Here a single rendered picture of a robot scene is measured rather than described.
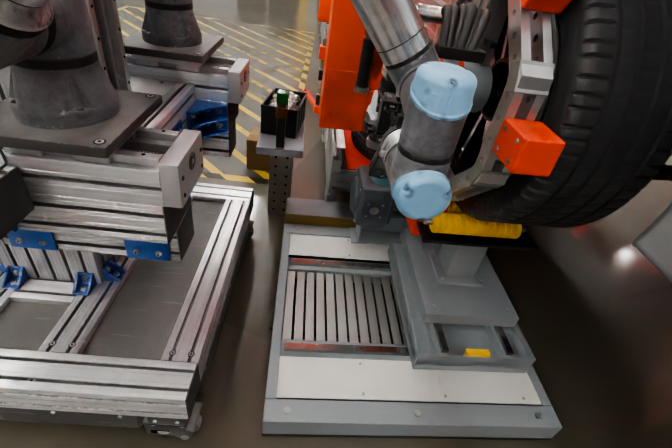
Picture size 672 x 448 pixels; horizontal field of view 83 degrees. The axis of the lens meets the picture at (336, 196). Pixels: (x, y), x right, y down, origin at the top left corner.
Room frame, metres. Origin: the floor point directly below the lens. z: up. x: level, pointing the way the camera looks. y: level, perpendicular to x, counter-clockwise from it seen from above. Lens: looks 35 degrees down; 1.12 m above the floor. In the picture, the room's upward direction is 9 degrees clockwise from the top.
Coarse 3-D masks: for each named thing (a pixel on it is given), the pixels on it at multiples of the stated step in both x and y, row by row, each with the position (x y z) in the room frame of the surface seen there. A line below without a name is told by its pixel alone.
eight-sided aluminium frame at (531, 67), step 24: (456, 0) 1.12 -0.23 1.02; (528, 24) 0.76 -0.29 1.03; (528, 48) 0.73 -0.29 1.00; (528, 72) 0.70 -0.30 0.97; (552, 72) 0.71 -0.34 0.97; (504, 96) 0.72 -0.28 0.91; (528, 96) 0.72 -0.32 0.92; (480, 168) 0.70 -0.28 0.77; (504, 168) 0.70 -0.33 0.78; (456, 192) 0.77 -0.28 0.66; (480, 192) 0.76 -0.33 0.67
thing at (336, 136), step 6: (324, 30) 3.62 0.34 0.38; (324, 36) 3.58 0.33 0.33; (330, 132) 1.69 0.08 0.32; (336, 132) 1.56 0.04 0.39; (342, 132) 1.57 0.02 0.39; (330, 138) 1.64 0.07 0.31; (336, 138) 1.50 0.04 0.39; (342, 138) 1.51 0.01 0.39; (330, 144) 1.61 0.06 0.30; (336, 144) 1.44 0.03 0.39; (342, 144) 1.45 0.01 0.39; (330, 150) 1.56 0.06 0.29; (336, 150) 1.42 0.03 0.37; (330, 156) 1.52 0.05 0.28; (336, 156) 1.45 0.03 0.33; (330, 162) 1.48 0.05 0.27; (336, 162) 1.41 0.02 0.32; (336, 168) 1.41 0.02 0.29
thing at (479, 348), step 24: (408, 288) 0.93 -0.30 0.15; (408, 312) 0.81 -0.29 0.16; (408, 336) 0.76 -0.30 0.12; (432, 336) 0.73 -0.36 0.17; (456, 336) 0.77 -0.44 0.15; (480, 336) 0.78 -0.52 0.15; (504, 336) 0.77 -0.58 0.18; (432, 360) 0.67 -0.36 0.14; (456, 360) 0.68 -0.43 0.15; (480, 360) 0.69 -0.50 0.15; (504, 360) 0.70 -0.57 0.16; (528, 360) 0.71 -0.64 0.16
